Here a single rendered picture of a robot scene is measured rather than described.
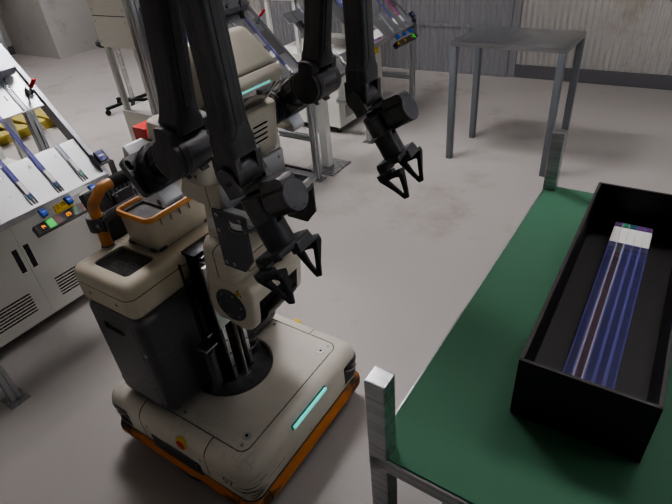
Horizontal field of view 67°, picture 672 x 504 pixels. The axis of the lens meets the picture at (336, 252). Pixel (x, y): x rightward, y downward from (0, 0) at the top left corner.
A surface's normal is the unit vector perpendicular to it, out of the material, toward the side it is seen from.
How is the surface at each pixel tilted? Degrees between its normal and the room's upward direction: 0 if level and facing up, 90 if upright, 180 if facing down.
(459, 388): 0
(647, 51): 90
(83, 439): 0
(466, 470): 0
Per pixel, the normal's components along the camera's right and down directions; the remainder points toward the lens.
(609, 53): -0.54, 0.51
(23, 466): -0.08, -0.82
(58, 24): 0.84, 0.25
